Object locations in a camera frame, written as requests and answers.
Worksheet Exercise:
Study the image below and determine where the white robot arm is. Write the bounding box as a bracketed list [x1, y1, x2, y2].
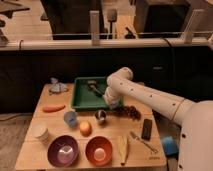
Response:
[103, 67, 213, 171]

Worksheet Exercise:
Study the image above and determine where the metal brush in tray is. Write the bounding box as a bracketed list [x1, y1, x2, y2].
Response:
[87, 80, 103, 97]

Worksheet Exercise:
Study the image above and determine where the green plastic tray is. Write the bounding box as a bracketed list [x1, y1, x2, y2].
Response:
[70, 76, 125, 112]

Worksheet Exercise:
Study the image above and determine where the black rectangular sponge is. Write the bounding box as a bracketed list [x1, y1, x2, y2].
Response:
[141, 119, 152, 140]

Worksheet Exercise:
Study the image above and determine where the small metal cup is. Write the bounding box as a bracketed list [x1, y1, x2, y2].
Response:
[95, 110, 107, 125]

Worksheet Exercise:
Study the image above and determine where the dark grape bunch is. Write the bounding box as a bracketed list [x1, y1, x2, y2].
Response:
[116, 106, 141, 120]

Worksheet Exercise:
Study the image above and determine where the yellow orange fruit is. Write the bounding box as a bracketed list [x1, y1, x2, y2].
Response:
[79, 121, 92, 136]

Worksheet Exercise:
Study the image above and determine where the wooden table top board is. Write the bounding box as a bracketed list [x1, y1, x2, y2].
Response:
[15, 84, 166, 171]

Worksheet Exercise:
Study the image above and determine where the silver fork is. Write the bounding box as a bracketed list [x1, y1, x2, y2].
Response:
[130, 131, 158, 154]

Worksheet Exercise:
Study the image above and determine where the light blue cup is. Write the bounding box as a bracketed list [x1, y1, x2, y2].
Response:
[64, 111, 77, 127]

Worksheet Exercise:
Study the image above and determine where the orange bowl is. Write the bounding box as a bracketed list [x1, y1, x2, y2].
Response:
[85, 136, 113, 166]

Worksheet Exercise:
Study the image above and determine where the purple bowl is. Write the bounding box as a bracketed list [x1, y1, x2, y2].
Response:
[47, 135, 79, 167]

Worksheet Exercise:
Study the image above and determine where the blue object beside table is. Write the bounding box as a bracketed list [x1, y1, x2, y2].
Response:
[161, 136, 179, 156]

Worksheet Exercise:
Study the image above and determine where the white paper cup stack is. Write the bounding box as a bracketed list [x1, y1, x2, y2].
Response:
[32, 123, 50, 143]

